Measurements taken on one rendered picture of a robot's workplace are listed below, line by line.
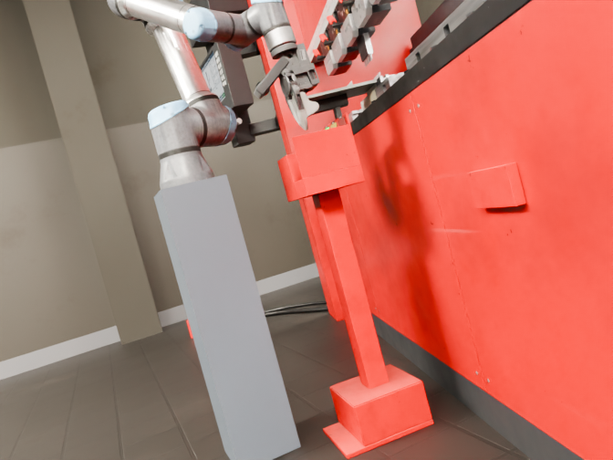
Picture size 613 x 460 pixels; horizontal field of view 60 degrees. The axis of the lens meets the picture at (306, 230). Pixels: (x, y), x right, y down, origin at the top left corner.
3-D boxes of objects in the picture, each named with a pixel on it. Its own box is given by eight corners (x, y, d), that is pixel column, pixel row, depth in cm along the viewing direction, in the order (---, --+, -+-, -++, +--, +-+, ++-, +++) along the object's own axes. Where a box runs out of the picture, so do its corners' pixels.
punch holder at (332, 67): (327, 77, 244) (318, 41, 243) (346, 73, 245) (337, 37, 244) (334, 67, 229) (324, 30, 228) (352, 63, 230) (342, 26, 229)
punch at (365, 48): (363, 67, 200) (357, 42, 199) (368, 66, 200) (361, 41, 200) (369, 59, 190) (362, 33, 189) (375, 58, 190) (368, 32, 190)
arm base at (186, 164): (164, 188, 139) (154, 151, 138) (159, 195, 153) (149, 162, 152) (220, 175, 144) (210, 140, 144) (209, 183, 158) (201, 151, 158)
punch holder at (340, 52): (336, 64, 224) (326, 26, 223) (355, 59, 225) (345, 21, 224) (342, 53, 209) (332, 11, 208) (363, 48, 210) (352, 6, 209)
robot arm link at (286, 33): (266, 30, 131) (261, 42, 139) (273, 48, 132) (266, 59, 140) (295, 23, 133) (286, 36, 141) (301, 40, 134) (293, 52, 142)
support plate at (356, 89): (298, 109, 201) (298, 107, 201) (365, 94, 204) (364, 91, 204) (305, 99, 183) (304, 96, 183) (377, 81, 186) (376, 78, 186)
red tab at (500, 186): (474, 209, 101) (466, 172, 101) (484, 206, 101) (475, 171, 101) (515, 206, 86) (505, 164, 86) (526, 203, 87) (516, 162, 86)
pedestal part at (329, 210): (361, 383, 148) (311, 195, 146) (380, 376, 150) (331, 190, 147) (369, 389, 143) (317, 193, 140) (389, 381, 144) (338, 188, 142)
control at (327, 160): (288, 202, 151) (271, 141, 150) (339, 188, 155) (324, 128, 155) (306, 196, 132) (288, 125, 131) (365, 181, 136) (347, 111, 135)
